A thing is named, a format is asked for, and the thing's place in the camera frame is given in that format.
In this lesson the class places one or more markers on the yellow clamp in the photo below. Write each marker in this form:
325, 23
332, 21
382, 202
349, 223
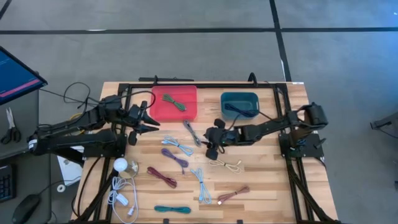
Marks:
76, 116

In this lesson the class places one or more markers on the black diagonal stand beam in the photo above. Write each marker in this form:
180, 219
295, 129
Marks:
71, 158

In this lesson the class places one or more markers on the computer monitor blue screen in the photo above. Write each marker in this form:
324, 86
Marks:
15, 77

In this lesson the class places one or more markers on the black computer mouse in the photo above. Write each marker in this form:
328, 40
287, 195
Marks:
26, 208

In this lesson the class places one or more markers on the white globe lamp gold base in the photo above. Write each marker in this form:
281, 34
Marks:
120, 165

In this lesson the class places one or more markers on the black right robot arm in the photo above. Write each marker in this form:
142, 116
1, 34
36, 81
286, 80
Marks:
264, 127

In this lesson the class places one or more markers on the grey metal stand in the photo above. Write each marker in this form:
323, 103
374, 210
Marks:
387, 124

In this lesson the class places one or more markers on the white paper sheet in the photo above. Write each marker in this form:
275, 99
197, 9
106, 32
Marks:
70, 171

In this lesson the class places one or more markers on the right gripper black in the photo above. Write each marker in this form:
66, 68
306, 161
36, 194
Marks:
222, 137

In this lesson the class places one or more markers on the pink red plastic bin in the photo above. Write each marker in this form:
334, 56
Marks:
161, 112

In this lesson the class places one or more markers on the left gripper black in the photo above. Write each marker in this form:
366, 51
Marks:
133, 118

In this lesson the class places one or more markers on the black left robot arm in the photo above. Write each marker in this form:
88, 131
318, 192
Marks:
93, 116

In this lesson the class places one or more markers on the black aluminium table frame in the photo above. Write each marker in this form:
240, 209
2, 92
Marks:
202, 85

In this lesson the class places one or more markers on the black keyboard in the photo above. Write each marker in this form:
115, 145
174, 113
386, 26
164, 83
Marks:
6, 185

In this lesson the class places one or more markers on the grey side desk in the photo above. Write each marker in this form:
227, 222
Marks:
28, 174

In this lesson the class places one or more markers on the teal plastic bin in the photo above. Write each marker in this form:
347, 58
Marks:
236, 97

